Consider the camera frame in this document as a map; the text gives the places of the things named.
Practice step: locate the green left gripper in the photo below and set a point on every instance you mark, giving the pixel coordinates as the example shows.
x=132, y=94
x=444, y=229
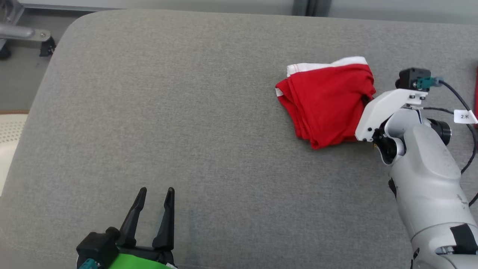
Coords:
x=143, y=259

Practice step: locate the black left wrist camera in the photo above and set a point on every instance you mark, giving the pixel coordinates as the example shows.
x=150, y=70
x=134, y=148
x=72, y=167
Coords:
x=97, y=246

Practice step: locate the red white lettered jersey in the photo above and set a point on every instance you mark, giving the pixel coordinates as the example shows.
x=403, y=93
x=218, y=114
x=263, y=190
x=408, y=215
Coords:
x=477, y=97

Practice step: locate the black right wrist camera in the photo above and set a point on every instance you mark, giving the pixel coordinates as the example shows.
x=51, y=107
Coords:
x=410, y=78

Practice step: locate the grey fabric sofa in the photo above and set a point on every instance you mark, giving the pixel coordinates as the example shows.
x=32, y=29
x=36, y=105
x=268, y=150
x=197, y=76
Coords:
x=205, y=130

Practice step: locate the grey metal stand leg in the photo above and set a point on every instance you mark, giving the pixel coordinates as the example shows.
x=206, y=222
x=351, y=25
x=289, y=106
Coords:
x=22, y=33

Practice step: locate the red shorts white stripe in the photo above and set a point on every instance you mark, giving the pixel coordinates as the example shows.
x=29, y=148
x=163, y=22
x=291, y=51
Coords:
x=328, y=101

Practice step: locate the dark grey wall post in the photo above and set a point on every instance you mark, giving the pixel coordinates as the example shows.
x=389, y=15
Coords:
x=312, y=6

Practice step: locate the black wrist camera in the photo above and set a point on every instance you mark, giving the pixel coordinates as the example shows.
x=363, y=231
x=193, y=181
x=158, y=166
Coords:
x=410, y=78
x=97, y=246

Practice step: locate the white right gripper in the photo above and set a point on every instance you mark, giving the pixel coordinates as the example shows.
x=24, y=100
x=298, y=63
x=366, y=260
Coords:
x=388, y=110

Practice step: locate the white perforated basket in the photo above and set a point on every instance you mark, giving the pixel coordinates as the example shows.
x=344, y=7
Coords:
x=11, y=149

